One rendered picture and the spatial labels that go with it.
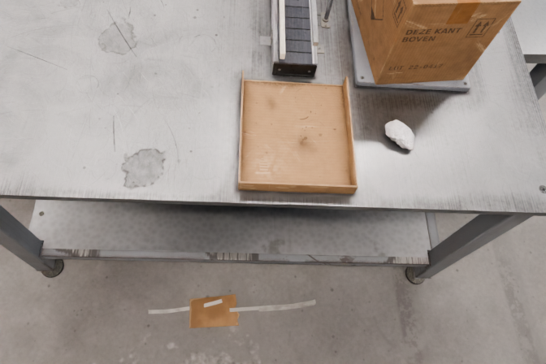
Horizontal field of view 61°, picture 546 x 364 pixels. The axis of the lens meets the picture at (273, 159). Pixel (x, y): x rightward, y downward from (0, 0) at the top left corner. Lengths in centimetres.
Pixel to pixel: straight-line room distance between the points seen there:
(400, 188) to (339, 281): 83
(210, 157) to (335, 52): 45
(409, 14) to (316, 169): 38
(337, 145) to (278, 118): 16
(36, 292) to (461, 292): 159
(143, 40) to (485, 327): 158
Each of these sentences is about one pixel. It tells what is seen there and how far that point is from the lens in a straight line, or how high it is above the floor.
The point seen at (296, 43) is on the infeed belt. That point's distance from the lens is 120.
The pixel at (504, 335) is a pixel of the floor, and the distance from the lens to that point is 207.
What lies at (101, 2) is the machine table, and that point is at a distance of 138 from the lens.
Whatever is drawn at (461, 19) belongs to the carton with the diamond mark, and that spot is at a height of 107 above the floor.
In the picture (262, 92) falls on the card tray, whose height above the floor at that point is 83.
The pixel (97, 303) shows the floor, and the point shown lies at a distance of 185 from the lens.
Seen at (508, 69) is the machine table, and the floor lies 83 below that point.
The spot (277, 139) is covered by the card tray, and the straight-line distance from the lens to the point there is 109.
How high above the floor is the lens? 177
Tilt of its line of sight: 62 degrees down
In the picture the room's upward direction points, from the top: 12 degrees clockwise
